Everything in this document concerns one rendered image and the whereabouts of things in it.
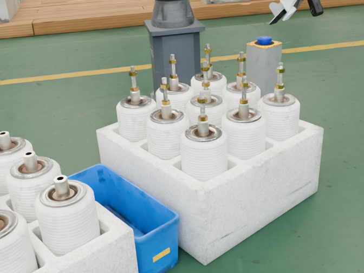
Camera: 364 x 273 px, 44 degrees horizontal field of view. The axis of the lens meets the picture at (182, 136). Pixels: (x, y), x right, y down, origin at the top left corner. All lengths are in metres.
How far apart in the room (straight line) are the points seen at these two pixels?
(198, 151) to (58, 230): 0.30
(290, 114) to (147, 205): 0.37
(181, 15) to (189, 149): 0.75
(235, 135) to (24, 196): 0.43
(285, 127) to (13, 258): 0.63
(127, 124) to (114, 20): 1.93
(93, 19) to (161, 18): 1.41
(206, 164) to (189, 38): 0.75
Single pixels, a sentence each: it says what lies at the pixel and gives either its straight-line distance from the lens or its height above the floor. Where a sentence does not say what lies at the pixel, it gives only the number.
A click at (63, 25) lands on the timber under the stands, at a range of 2.95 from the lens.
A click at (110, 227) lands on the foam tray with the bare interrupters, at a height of 0.18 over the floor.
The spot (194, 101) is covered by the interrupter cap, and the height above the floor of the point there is 0.25.
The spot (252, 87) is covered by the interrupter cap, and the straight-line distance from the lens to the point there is 1.12.
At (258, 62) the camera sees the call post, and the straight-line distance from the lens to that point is 1.26.
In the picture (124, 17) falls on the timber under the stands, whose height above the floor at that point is 0.06.
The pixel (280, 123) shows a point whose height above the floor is 0.21.
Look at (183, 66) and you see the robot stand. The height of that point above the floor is 0.16.
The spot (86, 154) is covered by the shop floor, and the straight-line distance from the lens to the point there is 1.40.
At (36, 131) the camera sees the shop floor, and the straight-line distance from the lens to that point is 1.62.
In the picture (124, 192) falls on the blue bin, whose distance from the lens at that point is 1.04.
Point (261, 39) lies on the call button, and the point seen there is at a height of 0.33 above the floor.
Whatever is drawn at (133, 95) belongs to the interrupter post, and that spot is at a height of 0.27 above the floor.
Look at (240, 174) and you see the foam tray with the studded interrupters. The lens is 0.91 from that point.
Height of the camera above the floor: 0.66
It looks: 27 degrees down
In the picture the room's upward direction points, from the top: 3 degrees counter-clockwise
